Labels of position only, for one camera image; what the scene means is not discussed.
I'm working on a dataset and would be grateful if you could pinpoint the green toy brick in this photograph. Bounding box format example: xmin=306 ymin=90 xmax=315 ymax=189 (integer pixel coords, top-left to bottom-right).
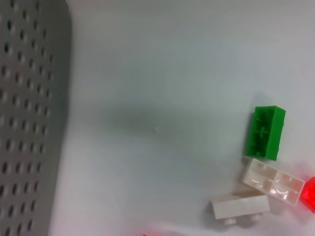
xmin=245 ymin=105 xmax=286 ymax=162

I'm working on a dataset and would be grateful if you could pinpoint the small red toy brick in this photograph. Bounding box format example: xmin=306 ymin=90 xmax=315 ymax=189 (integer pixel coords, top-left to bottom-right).
xmin=300 ymin=176 xmax=315 ymax=213

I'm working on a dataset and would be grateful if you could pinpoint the white toy brick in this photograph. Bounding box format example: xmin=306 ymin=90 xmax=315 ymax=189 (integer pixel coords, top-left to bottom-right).
xmin=209 ymin=190 xmax=271 ymax=226

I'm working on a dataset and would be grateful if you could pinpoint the beige translucent toy brick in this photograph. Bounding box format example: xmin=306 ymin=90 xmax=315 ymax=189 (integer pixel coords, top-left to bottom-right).
xmin=240 ymin=157 xmax=306 ymax=206

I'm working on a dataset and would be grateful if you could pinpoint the grey-green perforated storage bin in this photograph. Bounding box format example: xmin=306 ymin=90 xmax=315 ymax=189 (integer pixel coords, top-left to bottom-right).
xmin=0 ymin=0 xmax=73 ymax=236

